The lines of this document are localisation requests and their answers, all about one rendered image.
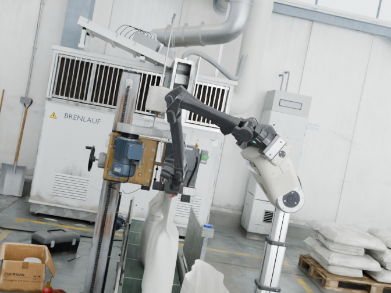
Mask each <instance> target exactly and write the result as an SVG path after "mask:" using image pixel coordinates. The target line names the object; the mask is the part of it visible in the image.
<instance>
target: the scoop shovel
mask: <svg viewBox="0 0 391 293"><path fill-rule="evenodd" d="M32 103H33V100H31V104H32ZM31 104H30V105H31ZM30 105H29V106H30ZM24 106H25V111H24V117H23V122H22V128H21V132H20V137H19V143H18V146H17V152H16V158H15V163H14V165H9V164H5V163H2V170H1V179H0V194H3V195H15V196H22V191H23V185H24V179H25V175H26V167H27V166H17V160H18V156H19V151H20V145H21V141H22V136H23V130H24V125H25V121H26V115H27V110H28V108H29V106H28V107H26V104H25V103H24Z"/></svg>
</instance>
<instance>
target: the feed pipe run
mask: <svg viewBox="0 0 391 293"><path fill-rule="evenodd" d="M253 2H254V0H214V1H213V9H214V11H215V12H216V13H217V14H219V15H221V16H226V17H225V21H224V22H223V23H218V24H205V25H203V31H202V35H203V38H202V39H203V40H202V41H203V42H204V43H203V44H205V45H219V44H220V47H219V53H218V59H217V62H218V63H219V64H220V61H221V56H222V50H223V44H226V43H229V42H231V41H233V40H235V39H236V38H237V37H238V36H239V35H240V34H242V32H243V31H244V29H245V28H246V26H247V23H248V20H249V17H250V11H251V8H252V7H253V4H252V3H253ZM218 71H219V70H218V69H217V68H216V69H215V75H214V77H218Z"/></svg>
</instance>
